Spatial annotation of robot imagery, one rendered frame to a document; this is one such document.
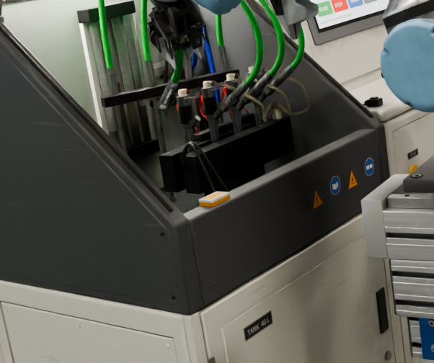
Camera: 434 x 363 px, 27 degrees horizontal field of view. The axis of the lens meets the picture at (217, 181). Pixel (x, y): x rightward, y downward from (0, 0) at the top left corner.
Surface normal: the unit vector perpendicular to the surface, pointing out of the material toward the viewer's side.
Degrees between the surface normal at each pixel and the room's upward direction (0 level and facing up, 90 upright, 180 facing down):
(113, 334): 90
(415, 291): 90
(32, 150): 90
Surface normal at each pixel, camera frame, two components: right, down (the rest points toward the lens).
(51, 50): 0.76, 0.04
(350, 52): 0.70, -0.18
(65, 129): -0.62, 0.29
